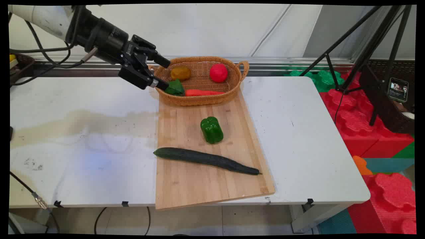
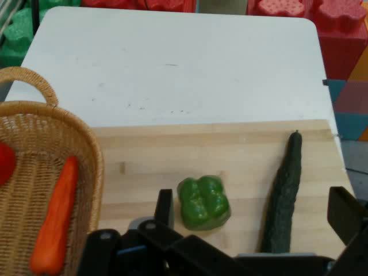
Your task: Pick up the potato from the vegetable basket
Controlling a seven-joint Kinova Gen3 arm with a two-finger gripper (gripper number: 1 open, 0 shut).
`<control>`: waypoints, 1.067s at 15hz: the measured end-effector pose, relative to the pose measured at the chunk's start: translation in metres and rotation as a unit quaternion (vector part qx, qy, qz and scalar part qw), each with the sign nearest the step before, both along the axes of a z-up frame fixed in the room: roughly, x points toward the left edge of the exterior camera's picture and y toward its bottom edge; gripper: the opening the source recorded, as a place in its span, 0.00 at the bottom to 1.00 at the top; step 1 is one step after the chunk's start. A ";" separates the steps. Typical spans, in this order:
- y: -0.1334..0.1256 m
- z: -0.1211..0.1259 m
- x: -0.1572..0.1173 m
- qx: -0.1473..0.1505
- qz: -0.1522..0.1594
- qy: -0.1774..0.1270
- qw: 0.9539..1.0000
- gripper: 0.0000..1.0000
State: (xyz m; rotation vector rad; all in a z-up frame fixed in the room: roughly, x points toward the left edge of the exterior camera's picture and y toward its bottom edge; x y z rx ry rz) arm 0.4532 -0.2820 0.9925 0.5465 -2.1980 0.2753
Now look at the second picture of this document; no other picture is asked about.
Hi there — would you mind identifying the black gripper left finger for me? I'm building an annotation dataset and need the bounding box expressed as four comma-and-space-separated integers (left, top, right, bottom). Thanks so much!
137, 189, 237, 276

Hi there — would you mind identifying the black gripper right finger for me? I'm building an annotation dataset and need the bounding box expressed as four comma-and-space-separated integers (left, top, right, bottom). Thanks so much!
327, 186, 368, 276

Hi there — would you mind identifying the wooden cutting board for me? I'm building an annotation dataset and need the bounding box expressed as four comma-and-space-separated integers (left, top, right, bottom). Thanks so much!
91, 119, 357, 258

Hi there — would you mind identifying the green toy bell pepper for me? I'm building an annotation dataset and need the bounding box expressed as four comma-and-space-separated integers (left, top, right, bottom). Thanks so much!
177, 175, 232, 231

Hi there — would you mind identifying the dark green toy cucumber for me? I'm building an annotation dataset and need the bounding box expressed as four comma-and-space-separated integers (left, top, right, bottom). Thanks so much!
260, 129, 303, 254

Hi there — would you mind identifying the colourful triangle floor mat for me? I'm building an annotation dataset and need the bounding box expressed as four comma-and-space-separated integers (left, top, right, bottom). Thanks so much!
324, 54, 368, 141

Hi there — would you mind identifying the orange toy carrot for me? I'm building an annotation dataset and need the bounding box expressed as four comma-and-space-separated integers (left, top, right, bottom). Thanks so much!
29, 156, 80, 275

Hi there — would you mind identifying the red toy tomato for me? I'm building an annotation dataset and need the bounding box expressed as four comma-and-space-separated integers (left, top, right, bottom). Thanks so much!
0, 143, 16, 186

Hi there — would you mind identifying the red foam puzzle block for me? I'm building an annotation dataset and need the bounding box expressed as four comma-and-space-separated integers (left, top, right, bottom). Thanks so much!
246, 0, 368, 81

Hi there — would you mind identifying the red foam block stack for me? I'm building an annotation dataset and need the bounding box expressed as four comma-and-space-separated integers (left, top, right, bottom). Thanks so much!
80, 0, 199, 13

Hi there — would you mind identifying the green foam block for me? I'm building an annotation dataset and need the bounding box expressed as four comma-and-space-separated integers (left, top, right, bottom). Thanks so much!
0, 0, 83, 68

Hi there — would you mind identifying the tan wicker basket with handles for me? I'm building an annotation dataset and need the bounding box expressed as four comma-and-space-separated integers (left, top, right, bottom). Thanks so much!
0, 66, 104, 276

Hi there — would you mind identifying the black camera tripod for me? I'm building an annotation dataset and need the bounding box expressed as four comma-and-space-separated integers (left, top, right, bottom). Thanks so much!
30, 0, 40, 31

